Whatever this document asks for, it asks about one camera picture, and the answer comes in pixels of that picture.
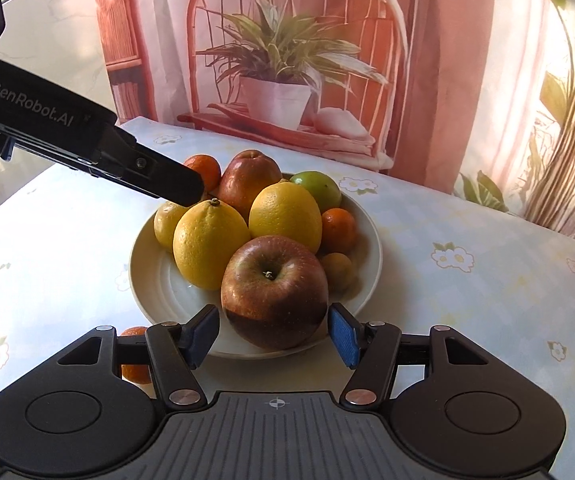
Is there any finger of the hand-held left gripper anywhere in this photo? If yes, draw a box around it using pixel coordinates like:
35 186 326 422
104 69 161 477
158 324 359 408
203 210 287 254
90 127 204 207

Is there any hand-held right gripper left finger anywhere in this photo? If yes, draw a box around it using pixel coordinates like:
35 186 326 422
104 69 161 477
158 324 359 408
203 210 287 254
56 305 219 411

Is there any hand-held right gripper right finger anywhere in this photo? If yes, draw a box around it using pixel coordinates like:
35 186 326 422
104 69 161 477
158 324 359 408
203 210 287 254
328 303 493 409

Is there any orange mandarin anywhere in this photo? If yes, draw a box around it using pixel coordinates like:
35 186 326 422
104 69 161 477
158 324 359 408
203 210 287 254
183 154 222 192
321 208 357 255
118 326 154 385

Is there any yellow green citrus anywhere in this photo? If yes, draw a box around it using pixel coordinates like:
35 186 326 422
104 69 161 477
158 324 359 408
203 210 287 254
154 201 190 253

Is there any cream round plate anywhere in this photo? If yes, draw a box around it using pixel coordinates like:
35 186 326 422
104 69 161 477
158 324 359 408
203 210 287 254
128 175 383 359

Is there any small brown fruit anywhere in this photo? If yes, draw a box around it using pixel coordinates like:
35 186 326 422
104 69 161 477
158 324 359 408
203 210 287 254
319 252 355 292

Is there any large yellow citrus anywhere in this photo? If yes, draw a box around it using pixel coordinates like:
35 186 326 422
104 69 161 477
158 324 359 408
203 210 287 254
172 199 251 291

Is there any dark red apple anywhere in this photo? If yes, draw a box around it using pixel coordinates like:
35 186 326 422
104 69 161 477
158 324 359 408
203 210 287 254
220 235 329 351

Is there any tall red apple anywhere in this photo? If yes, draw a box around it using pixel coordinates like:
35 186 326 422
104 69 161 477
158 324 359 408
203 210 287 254
217 149 283 221

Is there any yellow lemon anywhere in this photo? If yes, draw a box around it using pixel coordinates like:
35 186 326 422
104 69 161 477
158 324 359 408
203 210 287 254
248 181 323 256

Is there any green apple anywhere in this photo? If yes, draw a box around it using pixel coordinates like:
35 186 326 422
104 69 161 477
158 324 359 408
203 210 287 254
289 171 343 213

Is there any printed wall backdrop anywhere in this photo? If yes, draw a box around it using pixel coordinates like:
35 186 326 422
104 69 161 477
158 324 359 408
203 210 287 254
90 0 575 261

